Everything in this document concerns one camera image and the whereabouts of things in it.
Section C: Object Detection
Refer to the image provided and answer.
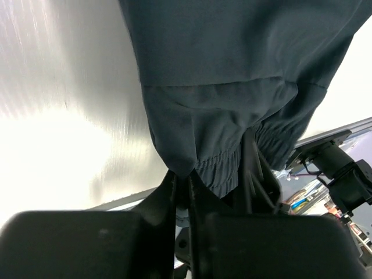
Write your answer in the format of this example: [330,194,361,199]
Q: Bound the navy blue shorts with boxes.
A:
[120,1,371,198]

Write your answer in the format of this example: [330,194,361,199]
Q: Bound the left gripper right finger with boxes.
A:
[188,174,366,278]

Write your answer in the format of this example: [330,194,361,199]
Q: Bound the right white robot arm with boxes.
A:
[232,130,371,217]

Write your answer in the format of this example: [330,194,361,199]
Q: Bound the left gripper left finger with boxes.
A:
[1,172,176,278]

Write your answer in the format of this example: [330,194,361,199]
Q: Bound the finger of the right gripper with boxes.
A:
[232,130,282,214]

